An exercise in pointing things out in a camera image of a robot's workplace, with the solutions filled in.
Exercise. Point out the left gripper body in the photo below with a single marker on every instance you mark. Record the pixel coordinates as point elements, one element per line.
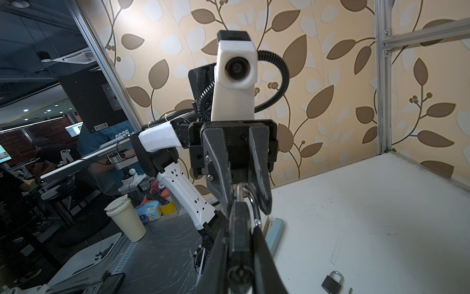
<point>236,140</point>

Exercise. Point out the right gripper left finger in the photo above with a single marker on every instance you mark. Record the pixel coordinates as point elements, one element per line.
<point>213,280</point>

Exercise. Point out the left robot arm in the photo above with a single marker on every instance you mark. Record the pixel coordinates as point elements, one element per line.
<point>156,149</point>

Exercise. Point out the black padlock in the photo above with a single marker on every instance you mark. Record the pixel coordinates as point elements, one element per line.
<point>244,215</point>
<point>333,282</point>

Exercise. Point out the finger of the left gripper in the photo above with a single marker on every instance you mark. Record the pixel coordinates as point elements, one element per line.
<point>217,167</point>
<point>258,174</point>

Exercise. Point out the paper cup with lid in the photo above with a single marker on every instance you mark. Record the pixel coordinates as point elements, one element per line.
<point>126,218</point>

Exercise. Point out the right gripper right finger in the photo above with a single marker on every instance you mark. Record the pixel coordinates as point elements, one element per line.
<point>267,279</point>

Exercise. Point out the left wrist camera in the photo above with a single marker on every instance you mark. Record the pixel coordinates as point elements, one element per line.
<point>235,76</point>

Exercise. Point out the blue tissue pack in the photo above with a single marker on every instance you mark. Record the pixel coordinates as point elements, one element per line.
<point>149,212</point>

